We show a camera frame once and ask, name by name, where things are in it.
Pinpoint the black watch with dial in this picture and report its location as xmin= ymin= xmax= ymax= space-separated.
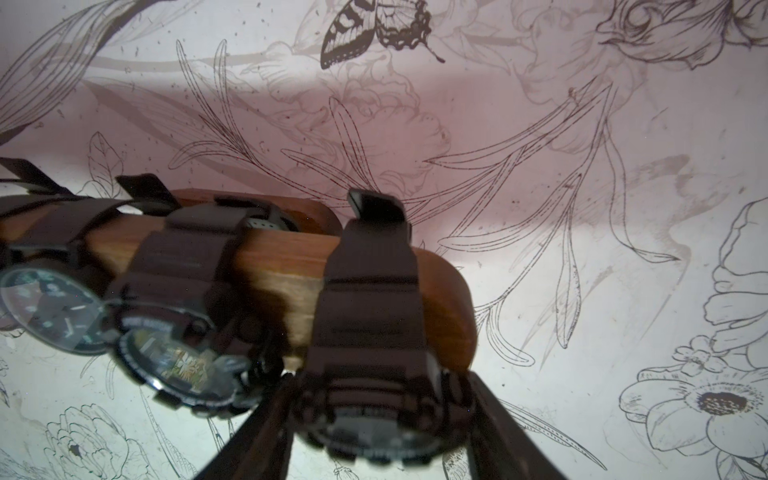
xmin=1 ymin=173 xmax=180 ymax=356

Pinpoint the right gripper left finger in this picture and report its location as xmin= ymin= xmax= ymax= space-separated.
xmin=194 ymin=374 xmax=296 ymax=480

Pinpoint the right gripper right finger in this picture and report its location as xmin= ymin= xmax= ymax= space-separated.
xmin=467 ymin=372 xmax=566 ymax=480

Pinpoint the wooden watch stand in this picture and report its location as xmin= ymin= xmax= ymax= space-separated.
xmin=0 ymin=188 xmax=479 ymax=374

